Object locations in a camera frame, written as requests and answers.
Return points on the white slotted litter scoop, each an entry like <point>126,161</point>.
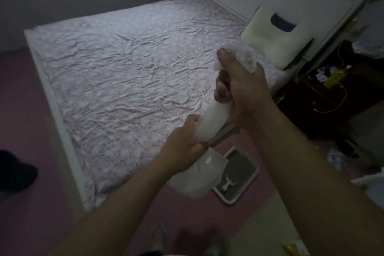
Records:
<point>228,183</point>

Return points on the clear plastic bag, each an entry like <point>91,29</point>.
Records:
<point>210,123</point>

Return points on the white cat litter tray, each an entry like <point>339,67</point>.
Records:
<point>252,180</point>

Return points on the small white card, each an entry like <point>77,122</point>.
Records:
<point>321,77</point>

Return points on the dark wooden nightstand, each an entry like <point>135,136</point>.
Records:
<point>336,99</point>

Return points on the person's right hand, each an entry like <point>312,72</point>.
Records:
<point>243,90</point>

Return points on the black round object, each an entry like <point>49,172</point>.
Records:
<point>345,146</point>

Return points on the pink foam floor mat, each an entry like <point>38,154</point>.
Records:
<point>30,144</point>

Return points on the yellow bottle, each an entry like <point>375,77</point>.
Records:
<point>334,78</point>

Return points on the dark waste bin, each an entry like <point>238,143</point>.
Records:
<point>15,171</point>

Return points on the person's left hand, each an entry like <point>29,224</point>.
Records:
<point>180,147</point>

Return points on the person's left forearm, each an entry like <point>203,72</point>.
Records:
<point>111,213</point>

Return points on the white pink wet wipes pack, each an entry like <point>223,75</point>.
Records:
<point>367,48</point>

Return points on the cream pillow with dark patch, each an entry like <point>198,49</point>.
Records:
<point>276,36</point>

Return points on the person's right forearm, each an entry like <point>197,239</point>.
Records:
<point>315,180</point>

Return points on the yellow plastic bag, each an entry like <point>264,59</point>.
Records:
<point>292,249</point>

